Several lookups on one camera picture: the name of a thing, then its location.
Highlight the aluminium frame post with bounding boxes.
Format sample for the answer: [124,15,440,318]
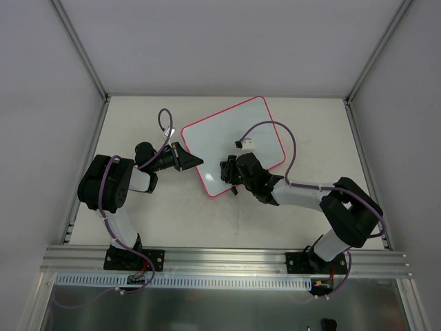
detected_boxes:
[51,0,110,103]
[344,0,414,104]

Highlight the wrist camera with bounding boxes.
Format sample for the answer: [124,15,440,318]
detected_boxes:
[163,126,175,138]
[235,138,256,153]

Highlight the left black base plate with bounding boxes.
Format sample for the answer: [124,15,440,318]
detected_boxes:
[103,246,165,272]

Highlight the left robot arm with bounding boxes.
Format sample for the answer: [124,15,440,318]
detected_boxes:
[77,142,203,274]

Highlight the aluminium mounting rail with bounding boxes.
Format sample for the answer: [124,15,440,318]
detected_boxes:
[39,245,413,279]

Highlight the white slotted cable duct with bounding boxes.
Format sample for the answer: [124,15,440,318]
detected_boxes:
[54,273,312,292]

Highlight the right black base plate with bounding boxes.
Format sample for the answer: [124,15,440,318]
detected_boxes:
[285,252,348,275]

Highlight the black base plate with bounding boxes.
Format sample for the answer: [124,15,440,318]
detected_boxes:
[285,252,348,275]
[103,246,165,272]

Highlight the left aluminium frame post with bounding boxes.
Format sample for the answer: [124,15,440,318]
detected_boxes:
[51,0,110,103]

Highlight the pink framed whiteboard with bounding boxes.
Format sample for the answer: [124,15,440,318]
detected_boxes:
[181,96,286,198]

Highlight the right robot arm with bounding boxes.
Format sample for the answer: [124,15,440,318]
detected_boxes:
[220,152,385,274]

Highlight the right aluminium frame post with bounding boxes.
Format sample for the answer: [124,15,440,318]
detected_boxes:
[344,0,414,104]

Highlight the black knob at bottom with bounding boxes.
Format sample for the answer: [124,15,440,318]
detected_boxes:
[321,319,338,331]

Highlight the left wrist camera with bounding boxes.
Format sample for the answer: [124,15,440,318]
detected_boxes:
[163,126,175,138]

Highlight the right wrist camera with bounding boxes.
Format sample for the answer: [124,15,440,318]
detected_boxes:
[235,138,256,153]

